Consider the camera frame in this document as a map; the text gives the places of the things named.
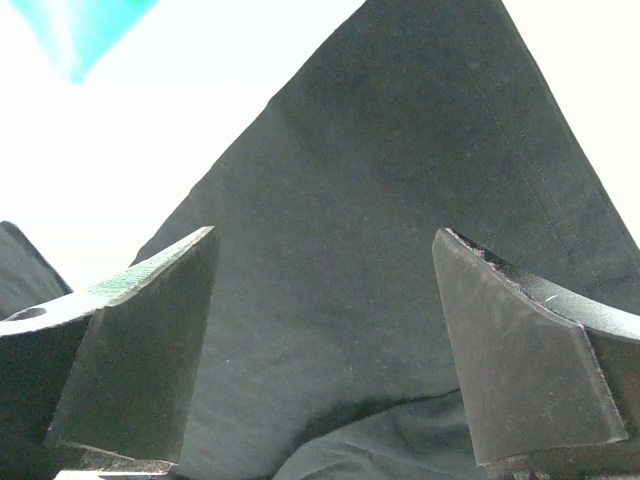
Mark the black t-shirt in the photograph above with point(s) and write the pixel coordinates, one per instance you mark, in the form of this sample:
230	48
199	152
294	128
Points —
326	353

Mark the folded green t-shirt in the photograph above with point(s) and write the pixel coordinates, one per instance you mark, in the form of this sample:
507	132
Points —
75	34

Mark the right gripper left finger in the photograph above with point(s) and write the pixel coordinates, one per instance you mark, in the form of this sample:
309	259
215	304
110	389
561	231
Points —
100	380

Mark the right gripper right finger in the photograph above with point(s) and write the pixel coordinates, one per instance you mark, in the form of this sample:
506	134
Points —
549	378

